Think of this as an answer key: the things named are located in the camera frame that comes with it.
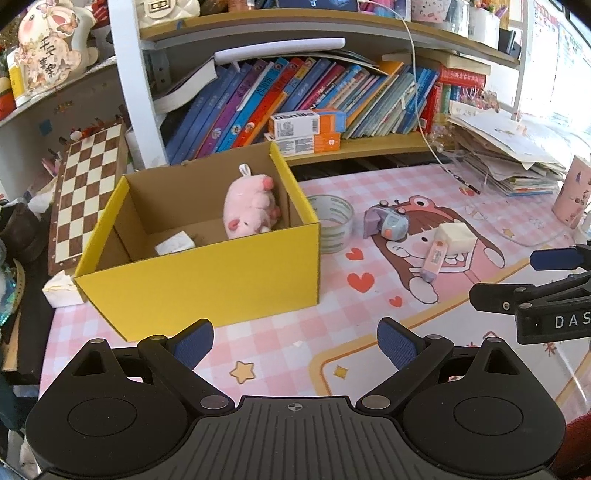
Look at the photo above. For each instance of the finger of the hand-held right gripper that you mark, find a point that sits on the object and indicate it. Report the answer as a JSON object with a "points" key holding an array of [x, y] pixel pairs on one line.
{"points": [[494, 297], [554, 258]]}

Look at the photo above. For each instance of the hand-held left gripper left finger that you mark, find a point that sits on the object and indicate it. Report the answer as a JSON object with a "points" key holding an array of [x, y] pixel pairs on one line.
{"points": [[194, 346]]}

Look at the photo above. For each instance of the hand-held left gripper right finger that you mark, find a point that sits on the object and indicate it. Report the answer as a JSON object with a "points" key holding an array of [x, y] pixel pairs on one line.
{"points": [[397, 344]]}

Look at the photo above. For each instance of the yellow cardboard box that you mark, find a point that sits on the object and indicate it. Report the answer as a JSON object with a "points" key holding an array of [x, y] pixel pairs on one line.
{"points": [[207, 286]]}

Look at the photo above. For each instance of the white charger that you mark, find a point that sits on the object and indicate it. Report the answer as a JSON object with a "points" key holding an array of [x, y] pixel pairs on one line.
{"points": [[173, 243]]}

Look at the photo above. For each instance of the grey purple toy car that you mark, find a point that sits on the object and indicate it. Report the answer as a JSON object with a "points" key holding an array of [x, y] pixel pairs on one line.
{"points": [[392, 226]]}

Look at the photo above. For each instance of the clear tape roll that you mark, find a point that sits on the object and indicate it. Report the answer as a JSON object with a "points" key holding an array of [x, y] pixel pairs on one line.
{"points": [[341, 217]]}

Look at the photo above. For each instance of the pink plush pig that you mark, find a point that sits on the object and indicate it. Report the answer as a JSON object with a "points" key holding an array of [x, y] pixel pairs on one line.
{"points": [[244, 207]]}

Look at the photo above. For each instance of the pink cup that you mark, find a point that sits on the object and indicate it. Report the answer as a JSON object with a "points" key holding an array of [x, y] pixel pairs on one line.
{"points": [[572, 194]]}

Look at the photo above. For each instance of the pink correction tape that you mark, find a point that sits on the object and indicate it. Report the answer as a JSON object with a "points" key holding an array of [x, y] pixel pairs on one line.
{"points": [[434, 261]]}

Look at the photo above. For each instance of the white eraser block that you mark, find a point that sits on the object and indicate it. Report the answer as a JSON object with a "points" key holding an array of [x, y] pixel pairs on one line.
{"points": [[455, 235]]}

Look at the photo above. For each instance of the pink checked desk mat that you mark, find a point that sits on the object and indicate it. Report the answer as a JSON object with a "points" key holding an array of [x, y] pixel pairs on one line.
{"points": [[277, 337]]}

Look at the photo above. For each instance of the black pen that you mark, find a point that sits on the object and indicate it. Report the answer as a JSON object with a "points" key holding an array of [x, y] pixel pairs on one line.
{"points": [[464, 183]]}

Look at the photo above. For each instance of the stack of papers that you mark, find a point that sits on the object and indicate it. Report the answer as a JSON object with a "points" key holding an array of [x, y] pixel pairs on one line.
{"points": [[503, 147]]}

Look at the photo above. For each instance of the white tissue pack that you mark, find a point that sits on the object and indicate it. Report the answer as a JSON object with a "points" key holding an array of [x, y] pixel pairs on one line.
{"points": [[62, 288]]}

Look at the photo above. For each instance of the brown wooden chessboard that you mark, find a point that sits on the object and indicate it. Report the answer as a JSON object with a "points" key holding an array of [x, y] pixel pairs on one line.
{"points": [[85, 194]]}

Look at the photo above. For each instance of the iridescent bag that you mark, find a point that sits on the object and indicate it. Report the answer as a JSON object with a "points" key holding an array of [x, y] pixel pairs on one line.
{"points": [[11, 295]]}

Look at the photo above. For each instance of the dark brown bag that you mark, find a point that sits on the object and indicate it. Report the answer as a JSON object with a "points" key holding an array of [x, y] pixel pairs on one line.
{"points": [[18, 230]]}

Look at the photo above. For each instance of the small black box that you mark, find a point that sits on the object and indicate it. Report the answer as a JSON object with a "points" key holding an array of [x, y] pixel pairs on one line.
{"points": [[509, 42]]}

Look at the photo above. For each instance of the white orange carton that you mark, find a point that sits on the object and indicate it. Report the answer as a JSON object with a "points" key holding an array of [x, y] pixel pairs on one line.
{"points": [[295, 123], [300, 144]]}

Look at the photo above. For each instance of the white pen cup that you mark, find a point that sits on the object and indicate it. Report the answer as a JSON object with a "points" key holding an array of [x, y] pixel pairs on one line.
{"points": [[484, 30]]}

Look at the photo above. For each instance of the row of colourful books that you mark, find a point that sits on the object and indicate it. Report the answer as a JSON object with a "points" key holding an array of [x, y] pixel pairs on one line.
{"points": [[240, 101]]}

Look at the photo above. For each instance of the grey pen cup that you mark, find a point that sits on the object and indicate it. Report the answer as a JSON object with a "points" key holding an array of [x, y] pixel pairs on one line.
{"points": [[457, 18]]}

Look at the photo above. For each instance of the patterned pen cup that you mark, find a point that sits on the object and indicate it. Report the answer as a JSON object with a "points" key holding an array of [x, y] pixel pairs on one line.
{"points": [[429, 11]]}

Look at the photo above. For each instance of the white bar lamp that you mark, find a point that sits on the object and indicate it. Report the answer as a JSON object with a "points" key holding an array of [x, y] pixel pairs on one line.
{"points": [[277, 48]]}

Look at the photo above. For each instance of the yellow white cup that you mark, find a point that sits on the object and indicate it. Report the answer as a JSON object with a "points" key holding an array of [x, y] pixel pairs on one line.
{"points": [[16, 83]]}

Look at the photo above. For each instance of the pink white decorative plaque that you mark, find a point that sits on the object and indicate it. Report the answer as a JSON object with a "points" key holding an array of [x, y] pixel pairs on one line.
{"points": [[46, 50]]}

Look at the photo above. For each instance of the white quilted handbag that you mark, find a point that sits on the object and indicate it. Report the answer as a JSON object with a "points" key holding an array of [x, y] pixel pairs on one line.
{"points": [[166, 8]]}

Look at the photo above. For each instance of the black tablet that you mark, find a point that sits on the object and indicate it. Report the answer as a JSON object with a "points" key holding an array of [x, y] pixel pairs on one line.
{"points": [[323, 3]]}

